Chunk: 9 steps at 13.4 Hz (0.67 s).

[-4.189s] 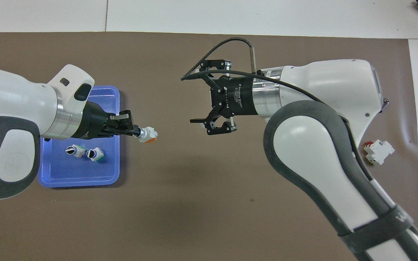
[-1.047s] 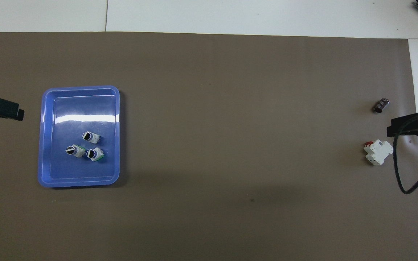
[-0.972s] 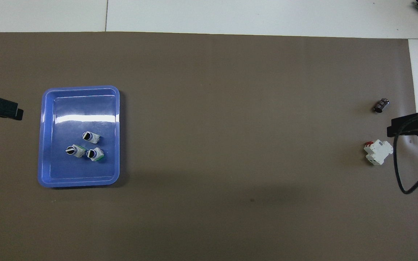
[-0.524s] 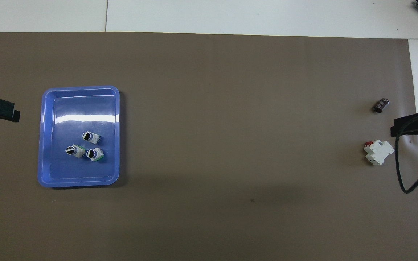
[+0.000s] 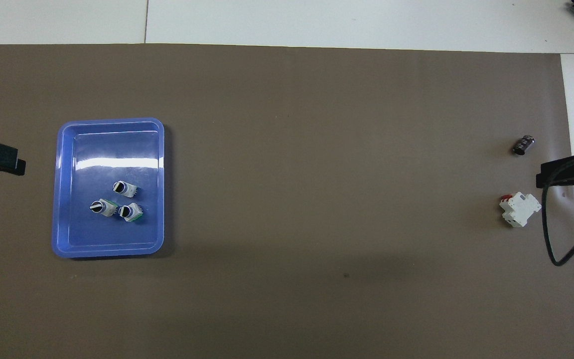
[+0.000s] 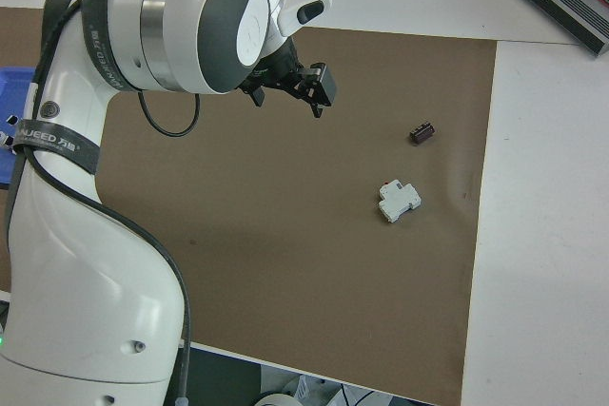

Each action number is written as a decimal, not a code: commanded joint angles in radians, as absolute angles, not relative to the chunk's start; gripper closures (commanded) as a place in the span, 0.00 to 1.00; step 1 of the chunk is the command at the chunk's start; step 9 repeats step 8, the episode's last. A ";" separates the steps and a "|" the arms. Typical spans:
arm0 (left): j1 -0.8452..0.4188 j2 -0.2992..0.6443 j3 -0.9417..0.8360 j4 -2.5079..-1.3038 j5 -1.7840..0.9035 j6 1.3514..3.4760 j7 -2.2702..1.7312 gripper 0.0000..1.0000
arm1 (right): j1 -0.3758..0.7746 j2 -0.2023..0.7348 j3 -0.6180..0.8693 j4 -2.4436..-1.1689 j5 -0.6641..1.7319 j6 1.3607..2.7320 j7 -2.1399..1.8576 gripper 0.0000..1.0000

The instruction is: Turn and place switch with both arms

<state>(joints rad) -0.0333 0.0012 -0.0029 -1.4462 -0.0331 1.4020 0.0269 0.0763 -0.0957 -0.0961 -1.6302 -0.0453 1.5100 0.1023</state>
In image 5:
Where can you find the small black terminal block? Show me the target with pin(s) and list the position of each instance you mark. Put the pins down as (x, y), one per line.
(523, 145)

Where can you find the brown table mat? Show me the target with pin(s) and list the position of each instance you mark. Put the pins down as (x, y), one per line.
(317, 199)

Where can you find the white green rotary switch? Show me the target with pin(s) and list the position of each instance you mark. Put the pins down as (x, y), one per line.
(131, 212)
(125, 188)
(102, 207)

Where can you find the white red circuit breaker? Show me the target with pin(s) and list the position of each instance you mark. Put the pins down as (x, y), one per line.
(520, 209)

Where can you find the blue plastic tray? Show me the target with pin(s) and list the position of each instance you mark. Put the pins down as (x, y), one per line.
(110, 149)

